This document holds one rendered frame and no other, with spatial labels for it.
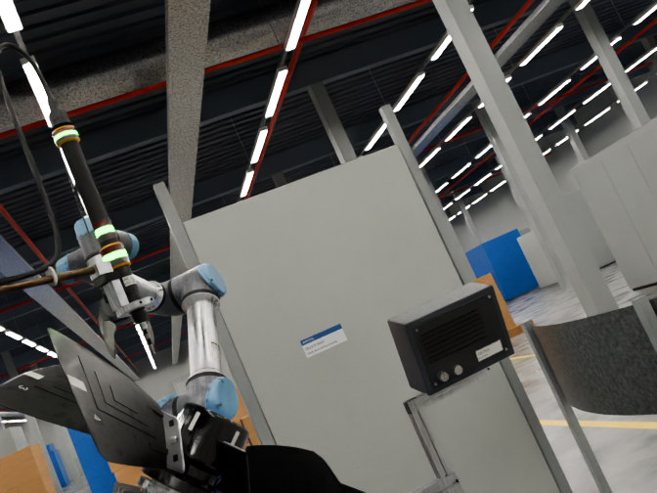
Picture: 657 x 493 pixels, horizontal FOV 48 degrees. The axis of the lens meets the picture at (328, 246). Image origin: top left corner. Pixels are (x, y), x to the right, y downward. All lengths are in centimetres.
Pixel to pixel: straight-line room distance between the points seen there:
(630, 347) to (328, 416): 126
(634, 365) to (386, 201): 133
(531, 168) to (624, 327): 522
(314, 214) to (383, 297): 50
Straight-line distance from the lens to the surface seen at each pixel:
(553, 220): 790
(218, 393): 198
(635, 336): 283
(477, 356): 186
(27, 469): 930
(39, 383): 137
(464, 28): 829
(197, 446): 120
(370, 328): 331
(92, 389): 102
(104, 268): 135
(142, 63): 1001
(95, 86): 996
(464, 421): 344
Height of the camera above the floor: 126
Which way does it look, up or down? 7 degrees up
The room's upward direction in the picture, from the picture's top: 24 degrees counter-clockwise
